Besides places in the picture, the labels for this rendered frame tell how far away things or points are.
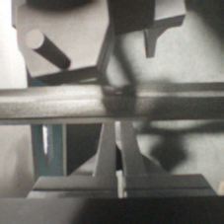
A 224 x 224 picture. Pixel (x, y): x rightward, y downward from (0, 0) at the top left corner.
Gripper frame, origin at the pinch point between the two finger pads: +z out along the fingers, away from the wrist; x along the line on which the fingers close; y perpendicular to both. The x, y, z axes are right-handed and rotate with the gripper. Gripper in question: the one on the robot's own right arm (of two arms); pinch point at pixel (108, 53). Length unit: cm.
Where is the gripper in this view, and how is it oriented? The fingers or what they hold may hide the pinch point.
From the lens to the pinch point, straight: 28.3
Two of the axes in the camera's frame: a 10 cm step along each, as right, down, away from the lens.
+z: 1.9, 1.0, 9.8
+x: -9.8, 1.3, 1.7
